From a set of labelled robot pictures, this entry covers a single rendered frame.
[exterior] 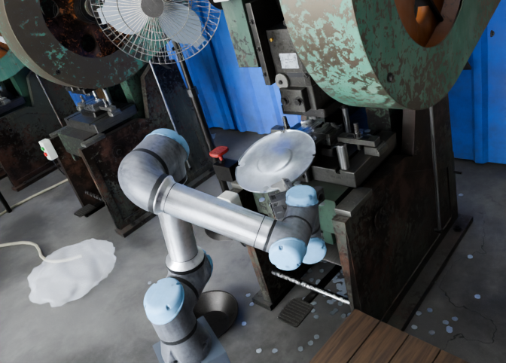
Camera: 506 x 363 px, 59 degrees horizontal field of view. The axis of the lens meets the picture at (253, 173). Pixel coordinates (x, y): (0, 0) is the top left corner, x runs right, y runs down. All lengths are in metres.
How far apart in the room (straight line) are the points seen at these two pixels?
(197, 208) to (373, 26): 0.54
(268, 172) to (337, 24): 0.63
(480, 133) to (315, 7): 1.86
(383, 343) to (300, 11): 0.95
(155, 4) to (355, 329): 1.51
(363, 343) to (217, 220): 0.66
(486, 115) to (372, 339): 1.59
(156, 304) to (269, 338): 0.81
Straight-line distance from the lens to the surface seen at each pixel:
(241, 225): 0.99
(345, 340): 1.46
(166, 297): 1.29
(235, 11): 1.56
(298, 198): 1.05
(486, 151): 2.80
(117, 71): 2.63
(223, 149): 1.77
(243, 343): 2.01
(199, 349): 1.39
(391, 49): 1.10
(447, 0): 1.56
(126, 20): 2.21
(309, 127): 1.70
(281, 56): 1.55
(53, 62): 2.49
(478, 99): 2.65
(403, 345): 1.44
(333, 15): 0.99
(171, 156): 1.12
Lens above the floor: 1.47
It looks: 28 degrees down
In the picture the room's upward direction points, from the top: 17 degrees counter-clockwise
